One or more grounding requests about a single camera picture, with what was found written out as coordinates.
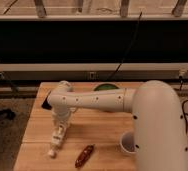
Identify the white plastic bottle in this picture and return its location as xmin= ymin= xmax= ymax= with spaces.
xmin=48 ymin=125 xmax=67 ymax=158

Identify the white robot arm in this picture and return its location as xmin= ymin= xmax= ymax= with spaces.
xmin=47 ymin=80 xmax=188 ymax=171

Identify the green ceramic bowl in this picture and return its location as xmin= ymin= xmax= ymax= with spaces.
xmin=94 ymin=83 xmax=119 ymax=91

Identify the black smartphone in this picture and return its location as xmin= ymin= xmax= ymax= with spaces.
xmin=41 ymin=94 xmax=52 ymax=110

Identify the white paper cup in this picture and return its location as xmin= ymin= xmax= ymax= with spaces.
xmin=119 ymin=132 xmax=135 ymax=155

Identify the black office chair base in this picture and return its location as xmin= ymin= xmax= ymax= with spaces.
xmin=0 ymin=109 xmax=16 ymax=120

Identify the black hanging cable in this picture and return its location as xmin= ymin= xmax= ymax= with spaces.
xmin=106 ymin=11 xmax=143 ymax=83

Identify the long metal rail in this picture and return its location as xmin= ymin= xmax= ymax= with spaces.
xmin=0 ymin=63 xmax=188 ymax=81

